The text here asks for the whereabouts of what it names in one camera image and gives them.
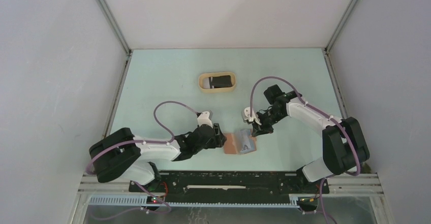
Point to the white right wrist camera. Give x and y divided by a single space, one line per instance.
249 116

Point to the black credit card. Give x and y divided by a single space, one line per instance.
222 81

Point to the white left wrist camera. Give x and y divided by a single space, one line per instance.
204 118

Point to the beige oval tray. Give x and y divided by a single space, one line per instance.
216 90

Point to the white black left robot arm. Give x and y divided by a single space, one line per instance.
124 155

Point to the aluminium frame rail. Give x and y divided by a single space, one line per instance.
104 7

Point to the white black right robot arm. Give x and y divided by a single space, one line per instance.
344 147

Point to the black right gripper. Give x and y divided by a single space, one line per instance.
256 130

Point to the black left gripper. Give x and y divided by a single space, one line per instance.
217 140

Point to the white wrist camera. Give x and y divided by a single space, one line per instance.
204 118
249 116

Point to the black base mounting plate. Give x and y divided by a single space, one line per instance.
236 187

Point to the orange leather card holder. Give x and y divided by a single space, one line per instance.
240 142

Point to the white striped credit card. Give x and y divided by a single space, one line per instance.
208 84

